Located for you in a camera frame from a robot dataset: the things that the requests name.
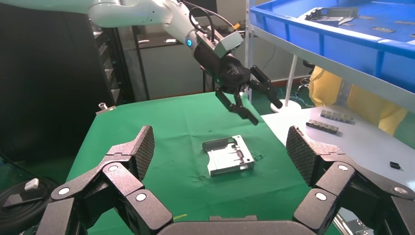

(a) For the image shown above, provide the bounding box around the green table cloth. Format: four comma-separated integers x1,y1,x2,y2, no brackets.
65,92,341,235

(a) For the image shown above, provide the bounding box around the silver table clamp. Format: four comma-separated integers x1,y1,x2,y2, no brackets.
95,102,116,116

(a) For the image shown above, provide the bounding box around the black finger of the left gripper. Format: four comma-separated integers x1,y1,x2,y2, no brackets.
248,65,284,110
215,87,260,126

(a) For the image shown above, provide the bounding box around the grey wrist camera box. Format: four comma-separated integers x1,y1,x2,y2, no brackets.
196,30,244,59

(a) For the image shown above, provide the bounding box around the white standing fan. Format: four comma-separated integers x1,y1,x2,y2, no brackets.
270,54,304,114

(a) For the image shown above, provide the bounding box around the large blue plastic bin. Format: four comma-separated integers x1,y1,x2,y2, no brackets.
250,0,415,93

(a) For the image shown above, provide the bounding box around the machined grey metal plate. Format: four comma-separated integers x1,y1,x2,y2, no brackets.
201,134,256,177

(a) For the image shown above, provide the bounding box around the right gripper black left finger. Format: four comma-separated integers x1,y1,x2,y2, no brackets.
35,125,174,235

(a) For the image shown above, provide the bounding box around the black partition panel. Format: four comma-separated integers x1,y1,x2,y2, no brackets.
0,3,134,163

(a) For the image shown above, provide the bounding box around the small white plug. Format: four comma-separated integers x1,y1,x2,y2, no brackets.
24,178,40,191

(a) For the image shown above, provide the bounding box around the white metal shelf rack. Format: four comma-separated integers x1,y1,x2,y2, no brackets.
245,0,415,235

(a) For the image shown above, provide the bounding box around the ribbed grey metal bar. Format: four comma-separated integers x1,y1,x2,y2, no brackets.
320,109,356,124
305,119,340,135

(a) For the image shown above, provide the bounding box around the yellow bag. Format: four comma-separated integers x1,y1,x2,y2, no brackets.
308,66,409,136

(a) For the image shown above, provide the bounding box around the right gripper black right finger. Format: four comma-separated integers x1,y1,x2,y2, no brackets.
286,125,415,235

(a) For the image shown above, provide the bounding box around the black round stool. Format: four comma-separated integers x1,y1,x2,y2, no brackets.
297,60,315,94

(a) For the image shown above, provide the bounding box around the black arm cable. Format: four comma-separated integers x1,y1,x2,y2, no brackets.
188,6,216,41

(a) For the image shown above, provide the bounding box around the black frame desk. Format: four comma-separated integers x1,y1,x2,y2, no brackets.
129,30,208,101

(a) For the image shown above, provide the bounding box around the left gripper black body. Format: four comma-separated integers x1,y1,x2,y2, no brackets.
193,42,252,94

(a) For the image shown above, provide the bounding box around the flat dark grey device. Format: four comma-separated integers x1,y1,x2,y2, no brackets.
2,191,45,208

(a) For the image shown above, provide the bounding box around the black cable coil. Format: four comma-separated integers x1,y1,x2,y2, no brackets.
0,176,61,235

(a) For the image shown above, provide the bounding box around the grey metal bracket part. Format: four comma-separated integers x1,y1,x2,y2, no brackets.
304,6,360,26

